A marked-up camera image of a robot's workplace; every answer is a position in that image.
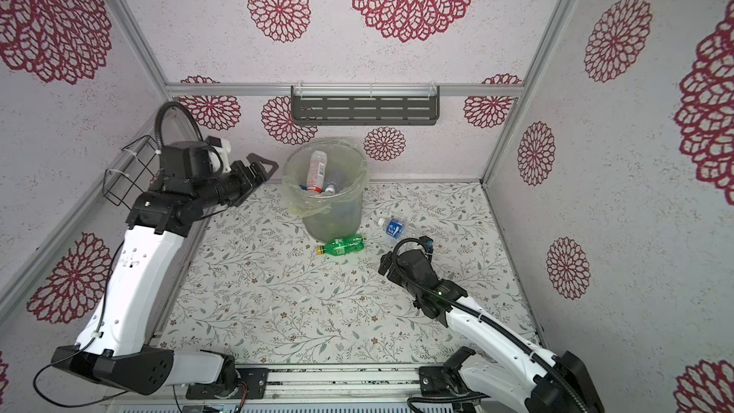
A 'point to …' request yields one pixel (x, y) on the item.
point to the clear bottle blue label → (395, 228)
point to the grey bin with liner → (324, 182)
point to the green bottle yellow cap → (344, 246)
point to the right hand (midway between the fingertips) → (389, 261)
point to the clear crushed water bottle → (330, 187)
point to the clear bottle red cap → (316, 171)
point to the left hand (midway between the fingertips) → (268, 176)
